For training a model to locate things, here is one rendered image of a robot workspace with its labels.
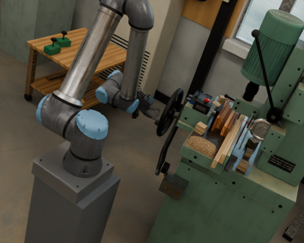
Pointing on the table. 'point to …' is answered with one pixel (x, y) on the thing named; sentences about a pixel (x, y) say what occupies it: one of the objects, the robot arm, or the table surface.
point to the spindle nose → (251, 91)
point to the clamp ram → (215, 114)
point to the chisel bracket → (247, 107)
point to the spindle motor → (272, 46)
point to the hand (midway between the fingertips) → (158, 120)
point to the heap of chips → (201, 145)
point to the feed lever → (273, 114)
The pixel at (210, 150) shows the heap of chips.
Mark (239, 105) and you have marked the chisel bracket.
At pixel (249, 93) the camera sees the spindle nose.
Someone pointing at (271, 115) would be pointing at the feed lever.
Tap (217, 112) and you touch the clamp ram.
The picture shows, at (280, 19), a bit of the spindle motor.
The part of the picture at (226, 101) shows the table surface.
